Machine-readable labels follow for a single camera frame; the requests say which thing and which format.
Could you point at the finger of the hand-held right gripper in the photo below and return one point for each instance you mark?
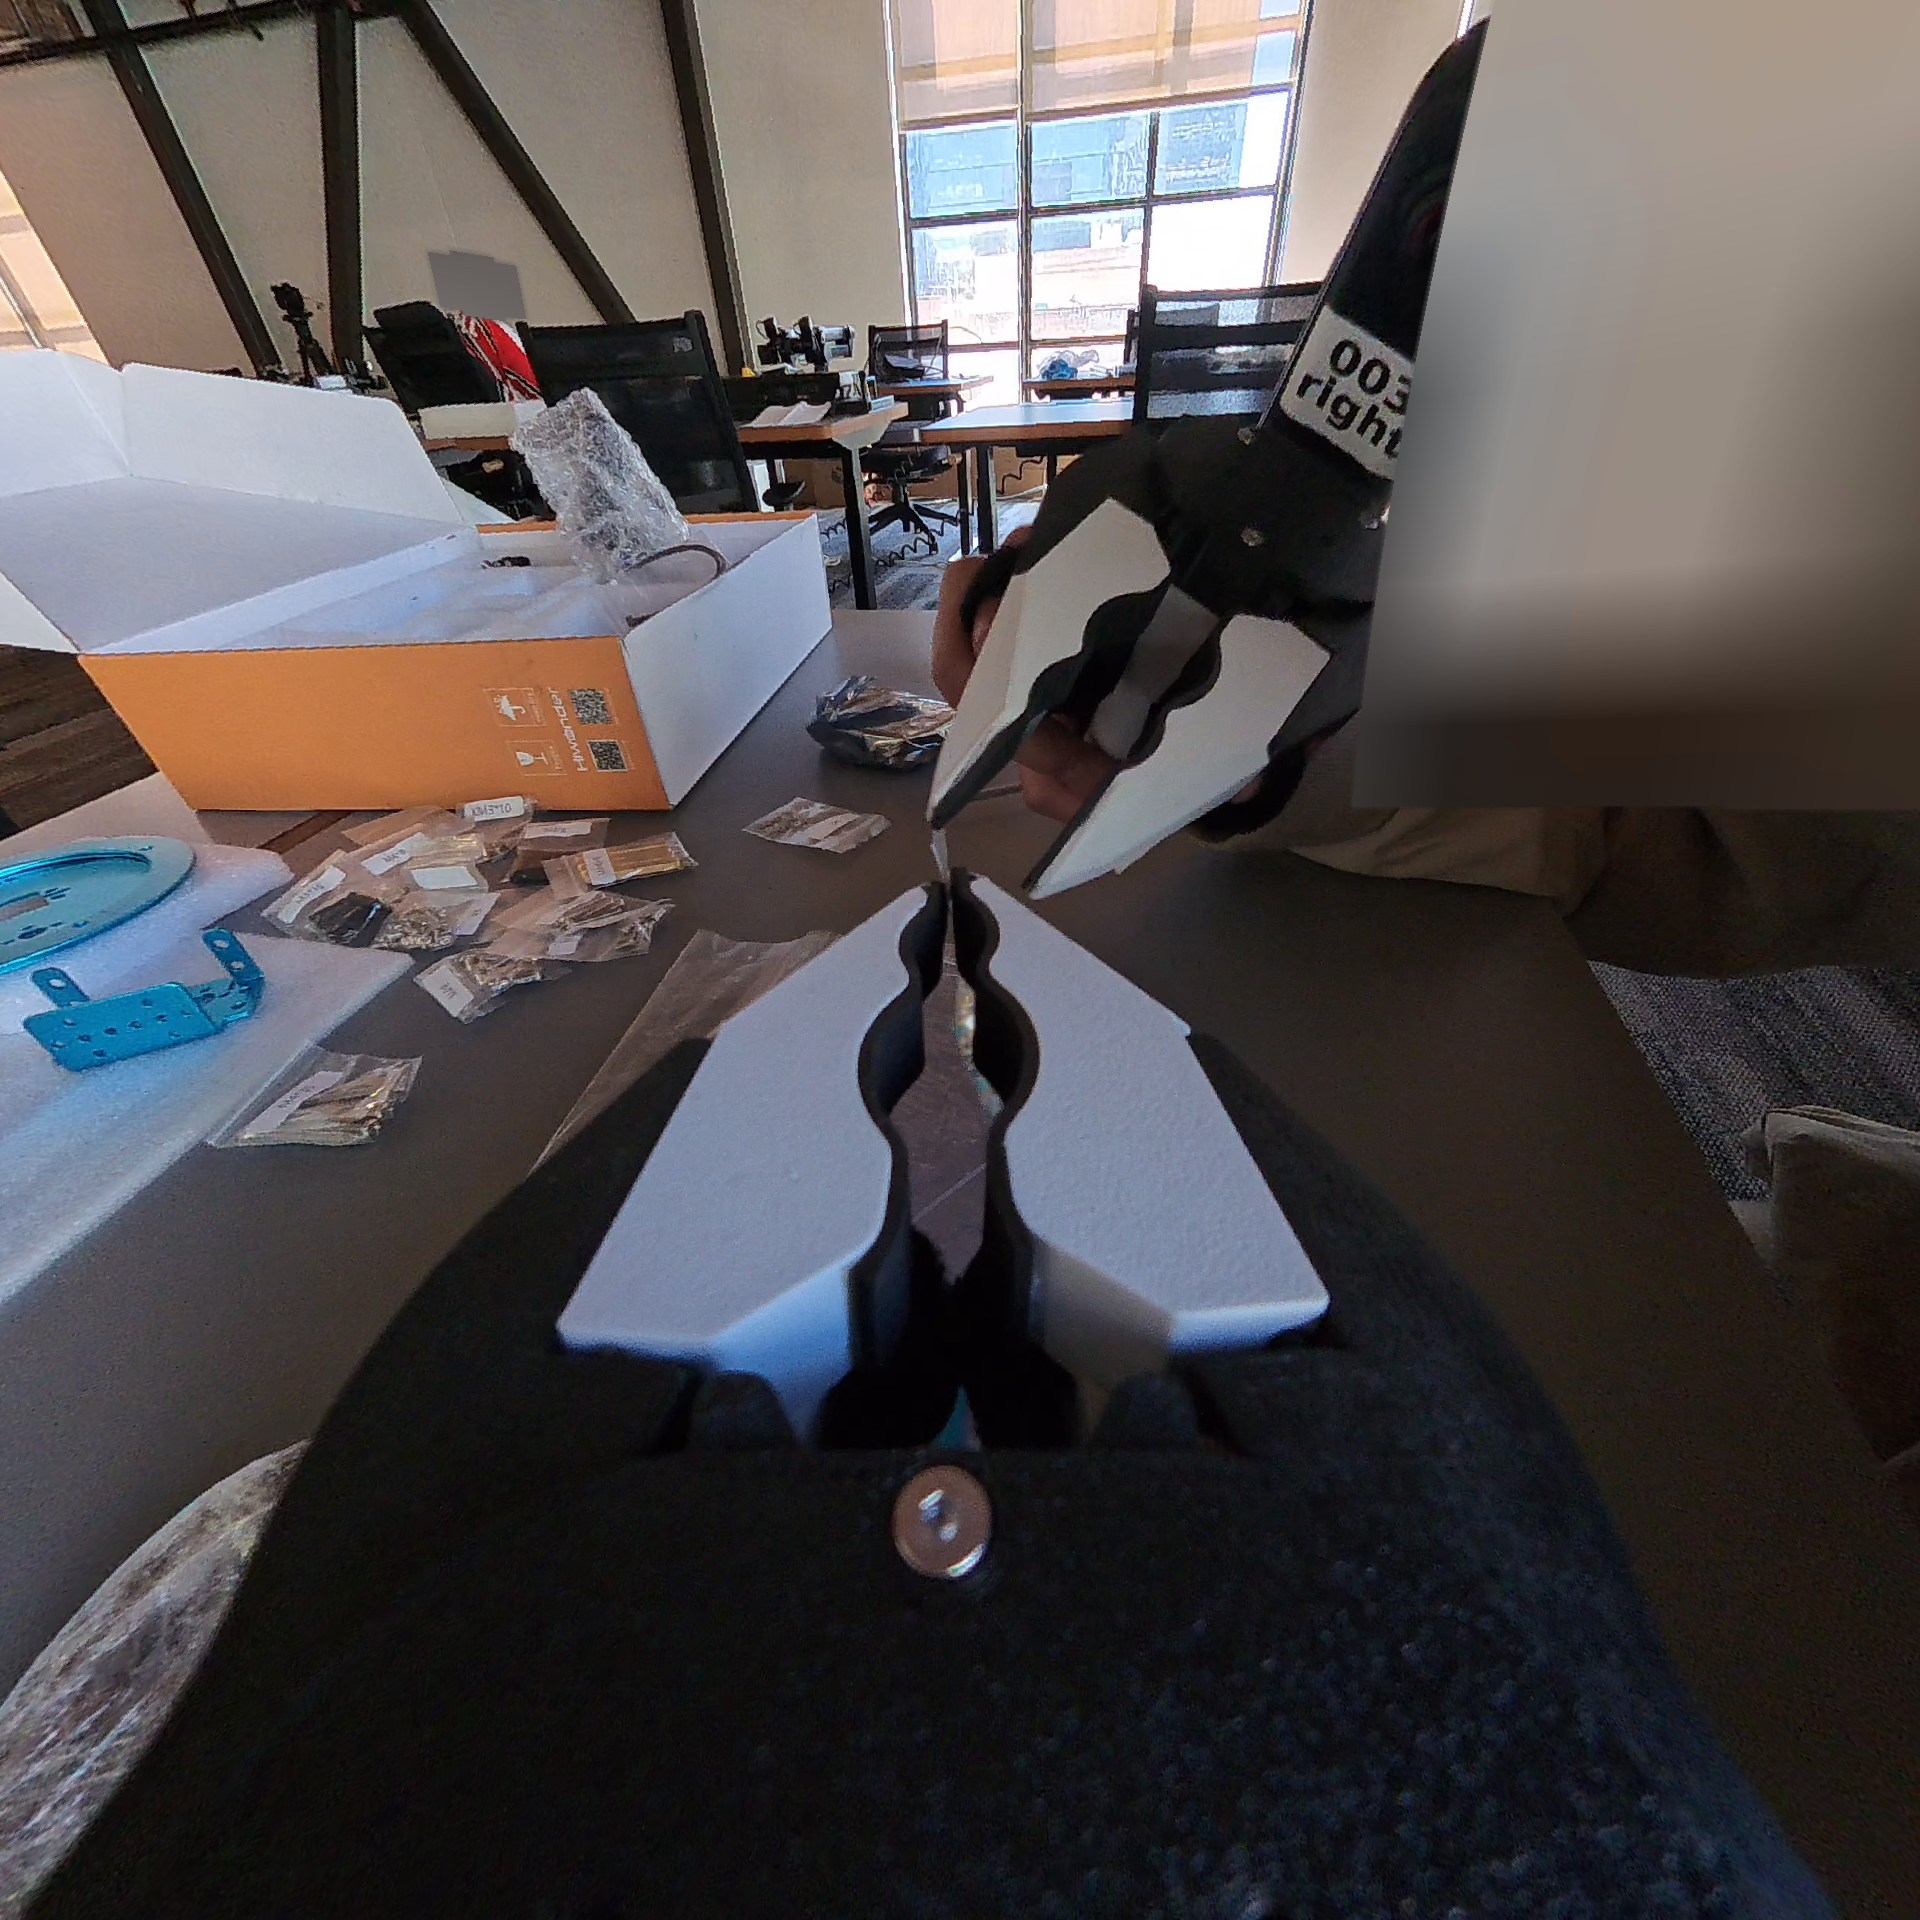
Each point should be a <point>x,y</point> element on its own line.
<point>1215,734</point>
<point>1050,616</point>

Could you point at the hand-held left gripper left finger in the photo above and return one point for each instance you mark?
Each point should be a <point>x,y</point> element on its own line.
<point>720,1201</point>

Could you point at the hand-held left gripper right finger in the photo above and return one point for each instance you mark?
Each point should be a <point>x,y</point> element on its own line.
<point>1154,1201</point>

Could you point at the small clear screw bag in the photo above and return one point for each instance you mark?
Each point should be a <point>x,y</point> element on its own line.
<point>979,1059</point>

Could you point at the person's right forearm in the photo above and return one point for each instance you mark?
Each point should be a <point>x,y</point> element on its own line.
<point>1651,885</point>

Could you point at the dark grey desk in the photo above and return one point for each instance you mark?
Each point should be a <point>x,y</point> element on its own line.
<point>1349,1125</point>

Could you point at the person's right hand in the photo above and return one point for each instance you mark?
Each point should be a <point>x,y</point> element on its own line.
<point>1067,781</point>

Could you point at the black mesh office chair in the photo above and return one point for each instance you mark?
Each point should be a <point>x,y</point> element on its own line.
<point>645,389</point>
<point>1215,345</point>

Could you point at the large clear plastic bag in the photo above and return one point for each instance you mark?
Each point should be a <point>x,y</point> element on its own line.
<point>690,1020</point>

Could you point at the wooden-top table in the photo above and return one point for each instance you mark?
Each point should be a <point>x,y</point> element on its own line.
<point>810,430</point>
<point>1035,422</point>

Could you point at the black foil bag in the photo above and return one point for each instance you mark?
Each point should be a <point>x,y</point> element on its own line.
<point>879,728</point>

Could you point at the black swivel office chair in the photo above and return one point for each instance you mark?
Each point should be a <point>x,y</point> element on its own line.
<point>907,359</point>

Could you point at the small labelled screw bag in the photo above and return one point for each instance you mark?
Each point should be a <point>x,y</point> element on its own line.
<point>322,1102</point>
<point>818,827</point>

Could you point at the grid window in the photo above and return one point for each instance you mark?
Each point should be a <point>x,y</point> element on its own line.
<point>1096,182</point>

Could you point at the pile of small screw bags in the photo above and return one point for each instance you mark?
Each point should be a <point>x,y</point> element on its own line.
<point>480,902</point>

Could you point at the bubble-wrapped black part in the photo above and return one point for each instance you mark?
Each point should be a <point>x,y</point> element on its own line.
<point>600,481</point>

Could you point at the orange and white cardboard box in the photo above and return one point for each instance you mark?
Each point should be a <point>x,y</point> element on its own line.
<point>376,734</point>

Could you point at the white foam sheet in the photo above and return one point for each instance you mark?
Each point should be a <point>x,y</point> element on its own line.
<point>90,1171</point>

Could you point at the person's beige trousers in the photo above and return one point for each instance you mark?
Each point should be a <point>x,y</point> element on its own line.
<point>1846,1277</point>

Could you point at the plastic-wrapped round bearing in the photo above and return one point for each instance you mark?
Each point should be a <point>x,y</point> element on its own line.
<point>105,1652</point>

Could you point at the blue metal U bracket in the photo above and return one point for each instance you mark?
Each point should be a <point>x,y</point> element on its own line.
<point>136,1027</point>

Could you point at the camera tripod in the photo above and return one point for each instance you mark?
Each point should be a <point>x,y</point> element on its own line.
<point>301,323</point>

